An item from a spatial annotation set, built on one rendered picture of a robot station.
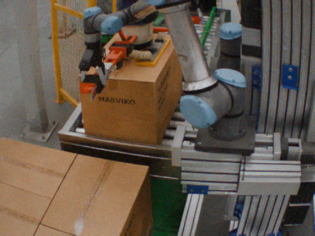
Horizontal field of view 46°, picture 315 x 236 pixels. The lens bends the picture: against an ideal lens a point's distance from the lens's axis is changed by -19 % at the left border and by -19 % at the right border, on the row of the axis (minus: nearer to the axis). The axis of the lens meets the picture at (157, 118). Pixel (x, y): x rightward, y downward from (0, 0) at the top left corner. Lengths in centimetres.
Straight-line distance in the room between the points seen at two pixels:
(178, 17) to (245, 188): 64
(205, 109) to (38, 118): 225
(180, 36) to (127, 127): 101
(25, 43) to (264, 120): 200
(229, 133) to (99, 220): 75
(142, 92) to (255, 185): 85
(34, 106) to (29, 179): 126
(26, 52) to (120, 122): 122
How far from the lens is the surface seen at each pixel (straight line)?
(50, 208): 202
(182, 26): 131
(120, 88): 214
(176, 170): 228
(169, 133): 243
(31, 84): 328
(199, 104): 133
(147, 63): 221
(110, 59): 202
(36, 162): 232
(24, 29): 309
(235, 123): 152
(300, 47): 159
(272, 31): 154
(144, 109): 216
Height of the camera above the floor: 195
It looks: 33 degrees down
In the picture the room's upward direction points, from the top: 2 degrees counter-clockwise
